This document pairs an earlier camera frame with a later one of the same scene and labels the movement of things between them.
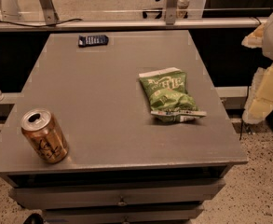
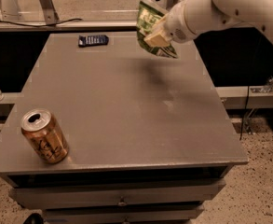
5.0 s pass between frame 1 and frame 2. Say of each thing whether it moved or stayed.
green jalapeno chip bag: moved
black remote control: stayed
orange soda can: stayed
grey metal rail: stayed
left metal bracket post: stayed
